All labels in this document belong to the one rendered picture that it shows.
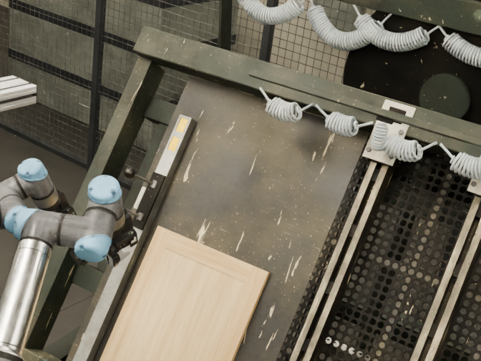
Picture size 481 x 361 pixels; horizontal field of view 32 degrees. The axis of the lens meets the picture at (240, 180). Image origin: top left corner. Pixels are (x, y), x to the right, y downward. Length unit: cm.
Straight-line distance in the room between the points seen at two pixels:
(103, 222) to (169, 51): 114
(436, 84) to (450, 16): 25
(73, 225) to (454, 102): 156
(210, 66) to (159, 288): 77
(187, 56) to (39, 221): 115
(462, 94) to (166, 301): 123
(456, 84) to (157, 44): 105
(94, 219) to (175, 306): 91
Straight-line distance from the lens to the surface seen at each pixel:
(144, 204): 284
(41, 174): 245
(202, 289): 273
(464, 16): 291
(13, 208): 234
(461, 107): 299
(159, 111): 302
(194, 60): 287
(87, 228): 190
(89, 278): 300
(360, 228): 253
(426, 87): 301
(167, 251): 280
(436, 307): 245
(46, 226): 191
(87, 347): 288
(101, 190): 192
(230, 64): 280
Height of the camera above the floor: 270
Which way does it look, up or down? 24 degrees down
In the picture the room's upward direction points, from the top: 8 degrees clockwise
